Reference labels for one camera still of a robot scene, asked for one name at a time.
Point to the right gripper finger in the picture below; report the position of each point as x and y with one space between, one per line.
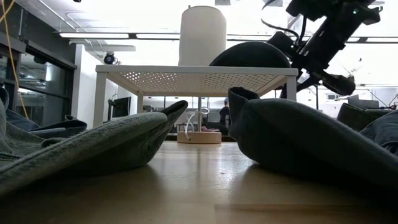
309 84

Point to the blue denim baseball cap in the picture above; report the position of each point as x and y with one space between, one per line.
56 127

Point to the person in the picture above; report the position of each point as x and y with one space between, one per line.
224 118

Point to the white cylindrical bin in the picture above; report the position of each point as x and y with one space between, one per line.
202 37

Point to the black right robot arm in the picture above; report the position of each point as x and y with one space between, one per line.
332 34

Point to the black monitor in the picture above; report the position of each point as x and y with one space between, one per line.
122 107

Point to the black ceiling spotlight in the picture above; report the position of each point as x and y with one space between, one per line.
109 58

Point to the long ceiling light strip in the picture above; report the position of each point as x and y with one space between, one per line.
93 35
245 38

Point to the white perforated metal shelf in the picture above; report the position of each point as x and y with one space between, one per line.
186 69

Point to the grey olive baseball cap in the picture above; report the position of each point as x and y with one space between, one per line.
295 140

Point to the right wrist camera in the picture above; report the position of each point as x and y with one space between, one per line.
281 42

